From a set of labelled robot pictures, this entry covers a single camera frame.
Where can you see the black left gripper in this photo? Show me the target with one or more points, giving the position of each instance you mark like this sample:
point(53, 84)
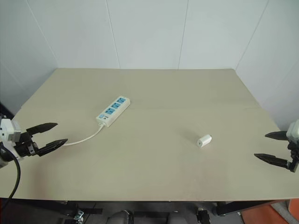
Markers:
point(25, 146)

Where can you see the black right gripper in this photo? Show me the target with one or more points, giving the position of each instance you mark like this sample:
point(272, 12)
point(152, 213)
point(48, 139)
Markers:
point(293, 154)

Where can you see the white plug adapter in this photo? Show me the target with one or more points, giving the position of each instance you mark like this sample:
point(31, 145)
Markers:
point(204, 140)

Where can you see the white power strip with cable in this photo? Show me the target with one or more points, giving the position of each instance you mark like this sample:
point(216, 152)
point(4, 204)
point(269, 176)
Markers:
point(113, 110)

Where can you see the orange floor object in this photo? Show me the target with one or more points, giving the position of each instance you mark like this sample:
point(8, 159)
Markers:
point(268, 213)

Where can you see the dark rounded grey shape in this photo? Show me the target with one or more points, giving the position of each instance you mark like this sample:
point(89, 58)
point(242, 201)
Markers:
point(121, 217)

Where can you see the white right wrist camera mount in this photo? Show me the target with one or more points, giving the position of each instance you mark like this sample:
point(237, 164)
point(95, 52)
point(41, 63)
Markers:
point(294, 130)

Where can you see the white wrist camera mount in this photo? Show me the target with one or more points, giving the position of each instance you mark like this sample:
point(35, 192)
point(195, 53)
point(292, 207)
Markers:
point(9, 131)
point(294, 130)

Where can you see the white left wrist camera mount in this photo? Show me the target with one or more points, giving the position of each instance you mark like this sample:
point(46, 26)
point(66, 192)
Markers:
point(9, 131)

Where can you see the black table frame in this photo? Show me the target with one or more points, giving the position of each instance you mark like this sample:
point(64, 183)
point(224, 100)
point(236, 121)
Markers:
point(243, 204)

